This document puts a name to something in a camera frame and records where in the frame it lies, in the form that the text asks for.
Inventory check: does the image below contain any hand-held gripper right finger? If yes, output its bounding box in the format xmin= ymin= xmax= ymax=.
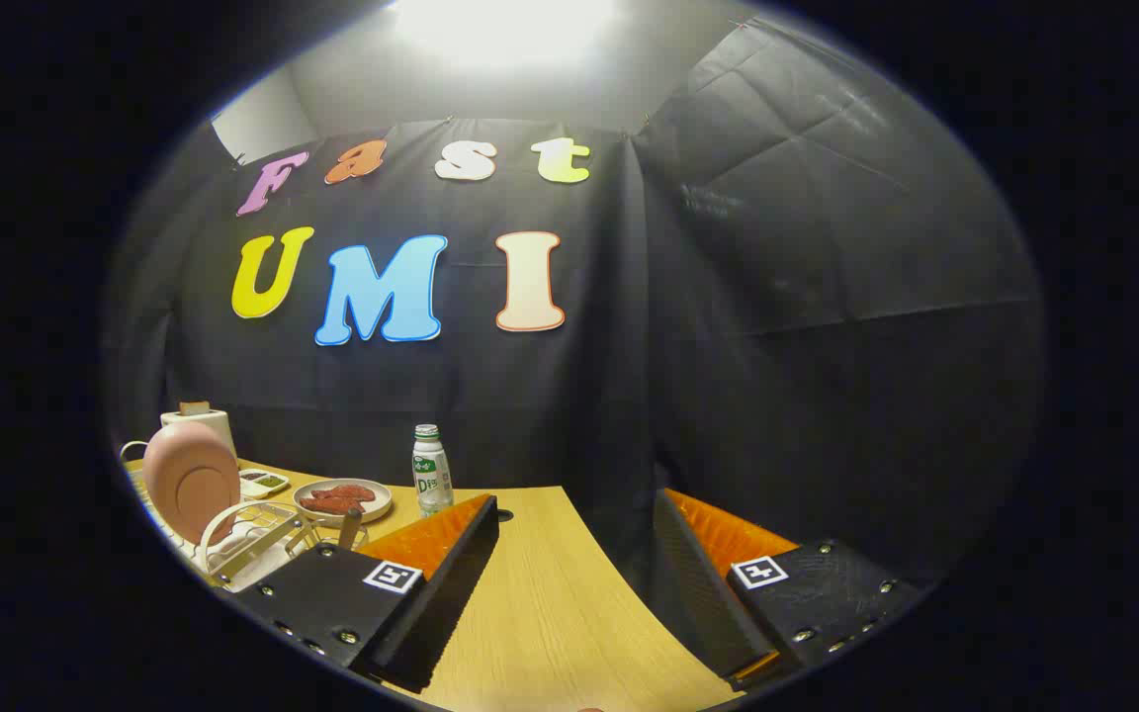
xmin=649 ymin=487 xmax=928 ymax=693

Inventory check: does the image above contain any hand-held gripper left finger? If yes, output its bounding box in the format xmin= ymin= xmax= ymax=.
xmin=231 ymin=492 xmax=501 ymax=695

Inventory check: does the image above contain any white dish rack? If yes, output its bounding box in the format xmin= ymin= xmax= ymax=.
xmin=120 ymin=440 xmax=320 ymax=592

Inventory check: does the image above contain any pink plate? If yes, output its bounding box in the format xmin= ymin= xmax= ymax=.
xmin=142 ymin=423 xmax=241 ymax=545

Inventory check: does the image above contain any beige plate with meat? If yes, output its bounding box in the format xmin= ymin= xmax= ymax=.
xmin=293 ymin=479 xmax=394 ymax=527

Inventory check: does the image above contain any white drink bottle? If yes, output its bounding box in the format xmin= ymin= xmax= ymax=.
xmin=412 ymin=424 xmax=455 ymax=517

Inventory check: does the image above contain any black backdrop cloth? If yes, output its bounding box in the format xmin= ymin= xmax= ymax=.
xmin=105 ymin=20 xmax=1045 ymax=683

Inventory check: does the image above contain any white toaster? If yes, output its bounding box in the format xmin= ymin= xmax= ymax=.
xmin=160 ymin=407 xmax=237 ymax=462

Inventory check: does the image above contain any ceiling light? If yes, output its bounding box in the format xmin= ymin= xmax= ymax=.
xmin=392 ymin=0 xmax=622 ymax=62

